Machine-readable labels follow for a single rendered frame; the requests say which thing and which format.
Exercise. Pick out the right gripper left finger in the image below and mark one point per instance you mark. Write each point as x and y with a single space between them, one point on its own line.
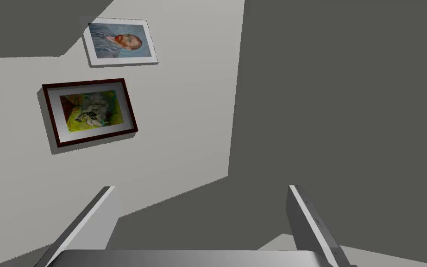
87 227

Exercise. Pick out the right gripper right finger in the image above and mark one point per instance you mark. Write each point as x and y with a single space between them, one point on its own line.
309 227

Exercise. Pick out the dark framed green painting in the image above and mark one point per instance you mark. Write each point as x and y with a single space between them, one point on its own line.
89 111

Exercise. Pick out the white framed portrait painting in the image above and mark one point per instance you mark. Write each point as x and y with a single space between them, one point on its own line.
119 41

